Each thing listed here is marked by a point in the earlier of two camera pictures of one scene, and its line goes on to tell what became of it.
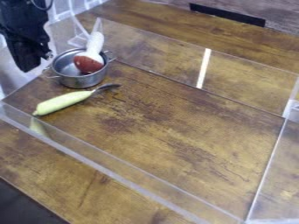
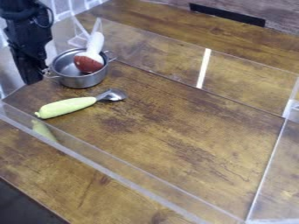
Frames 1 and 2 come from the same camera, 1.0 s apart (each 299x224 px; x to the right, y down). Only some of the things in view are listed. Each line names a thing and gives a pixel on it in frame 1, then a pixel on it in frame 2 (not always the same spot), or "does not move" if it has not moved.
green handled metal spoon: [61, 101] to [70, 106]
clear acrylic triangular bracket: [81, 39] does not move
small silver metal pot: [67, 73] does not move
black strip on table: [229, 15] does not move
